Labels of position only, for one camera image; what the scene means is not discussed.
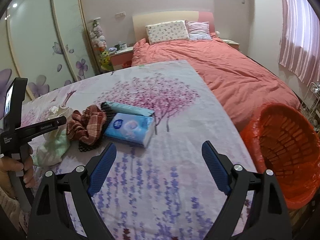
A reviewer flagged light green cloth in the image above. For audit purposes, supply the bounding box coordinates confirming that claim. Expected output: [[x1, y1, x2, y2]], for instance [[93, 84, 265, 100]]
[[33, 128, 71, 167]]

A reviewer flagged white paper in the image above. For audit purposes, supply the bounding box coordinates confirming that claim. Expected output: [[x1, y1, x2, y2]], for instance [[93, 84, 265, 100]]
[[47, 106, 74, 120]]

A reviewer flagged red plaid cloth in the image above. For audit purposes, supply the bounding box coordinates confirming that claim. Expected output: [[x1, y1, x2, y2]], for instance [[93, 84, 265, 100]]
[[66, 105, 107, 146]]

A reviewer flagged black hair comb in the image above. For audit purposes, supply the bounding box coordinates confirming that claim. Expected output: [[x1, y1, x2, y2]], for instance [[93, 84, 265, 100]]
[[79, 105, 116, 152]]

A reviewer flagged teal cosmetic tube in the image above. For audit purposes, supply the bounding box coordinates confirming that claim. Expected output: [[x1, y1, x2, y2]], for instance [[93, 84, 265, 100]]
[[100, 101, 155, 116]]

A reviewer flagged blue tissue pack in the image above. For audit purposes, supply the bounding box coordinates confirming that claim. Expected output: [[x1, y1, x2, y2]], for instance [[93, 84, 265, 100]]
[[104, 113, 155, 148]]

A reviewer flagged person's left hand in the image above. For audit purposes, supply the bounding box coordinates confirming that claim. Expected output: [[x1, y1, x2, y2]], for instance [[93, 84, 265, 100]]
[[1, 145, 35, 198]]

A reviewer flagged red plastic laundry basket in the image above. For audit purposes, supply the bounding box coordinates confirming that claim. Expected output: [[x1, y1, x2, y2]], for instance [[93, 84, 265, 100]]
[[240, 103, 319, 210]]

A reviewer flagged sliding wardrobe with flowers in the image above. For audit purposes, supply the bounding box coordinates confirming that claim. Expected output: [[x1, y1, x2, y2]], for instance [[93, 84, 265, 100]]
[[0, 0, 99, 103]]

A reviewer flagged floral purple pink tablecloth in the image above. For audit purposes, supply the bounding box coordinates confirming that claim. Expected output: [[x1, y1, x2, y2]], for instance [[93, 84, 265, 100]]
[[22, 61, 254, 239]]

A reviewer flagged yellow green plush toy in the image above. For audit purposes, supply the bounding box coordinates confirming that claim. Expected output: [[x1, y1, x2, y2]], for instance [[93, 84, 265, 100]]
[[100, 50, 113, 72]]

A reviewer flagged plush toy stack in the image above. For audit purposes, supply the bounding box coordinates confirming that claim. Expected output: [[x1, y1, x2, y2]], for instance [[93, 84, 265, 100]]
[[89, 18, 107, 52]]

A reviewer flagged pink white nightstand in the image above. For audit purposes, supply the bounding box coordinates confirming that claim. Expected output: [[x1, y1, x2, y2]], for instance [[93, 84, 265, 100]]
[[110, 47, 133, 70]]

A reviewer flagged small red bin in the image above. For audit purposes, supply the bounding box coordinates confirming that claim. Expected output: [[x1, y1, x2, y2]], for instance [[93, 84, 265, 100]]
[[122, 60, 132, 68]]

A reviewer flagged salmon pink bed duvet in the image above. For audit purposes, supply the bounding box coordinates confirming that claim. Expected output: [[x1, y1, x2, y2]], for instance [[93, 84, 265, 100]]
[[132, 37, 300, 131]]

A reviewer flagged cream and pink headboard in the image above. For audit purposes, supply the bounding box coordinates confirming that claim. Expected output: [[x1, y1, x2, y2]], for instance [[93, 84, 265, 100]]
[[132, 11, 215, 42]]

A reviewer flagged pink striped curtain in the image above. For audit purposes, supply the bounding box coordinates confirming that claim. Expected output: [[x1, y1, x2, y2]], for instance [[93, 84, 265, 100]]
[[278, 0, 319, 86]]

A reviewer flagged far right nightstand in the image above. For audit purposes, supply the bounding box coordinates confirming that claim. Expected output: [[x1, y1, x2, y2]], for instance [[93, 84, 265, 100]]
[[222, 39, 240, 51]]

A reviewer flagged white floral pillow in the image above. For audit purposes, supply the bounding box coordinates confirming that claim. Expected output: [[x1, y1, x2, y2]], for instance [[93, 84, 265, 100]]
[[145, 20, 189, 44]]

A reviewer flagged pink striped pillow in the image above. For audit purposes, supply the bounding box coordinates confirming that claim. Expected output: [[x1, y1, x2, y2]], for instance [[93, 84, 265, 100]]
[[185, 21, 212, 41]]

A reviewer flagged white wire rack shelf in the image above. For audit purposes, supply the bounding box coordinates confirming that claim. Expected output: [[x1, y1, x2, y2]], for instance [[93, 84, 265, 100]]
[[300, 81, 320, 133]]

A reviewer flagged wall power outlet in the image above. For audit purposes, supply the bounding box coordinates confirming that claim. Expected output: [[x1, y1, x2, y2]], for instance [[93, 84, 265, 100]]
[[115, 12, 126, 18]]

